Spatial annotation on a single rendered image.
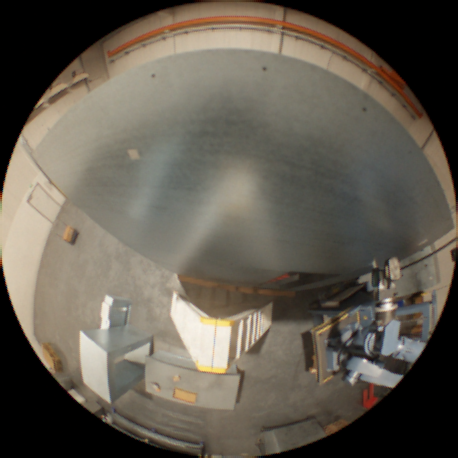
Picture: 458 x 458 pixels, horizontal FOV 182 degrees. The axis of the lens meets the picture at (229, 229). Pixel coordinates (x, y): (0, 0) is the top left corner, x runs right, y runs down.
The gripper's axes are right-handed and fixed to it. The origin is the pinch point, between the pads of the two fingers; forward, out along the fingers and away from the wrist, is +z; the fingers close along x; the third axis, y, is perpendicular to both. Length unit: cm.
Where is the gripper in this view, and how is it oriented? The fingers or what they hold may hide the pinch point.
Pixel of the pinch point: (384, 274)
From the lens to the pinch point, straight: 93.6
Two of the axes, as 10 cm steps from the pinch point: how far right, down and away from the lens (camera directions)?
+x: -9.1, 0.5, 4.1
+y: -3.9, -4.7, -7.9
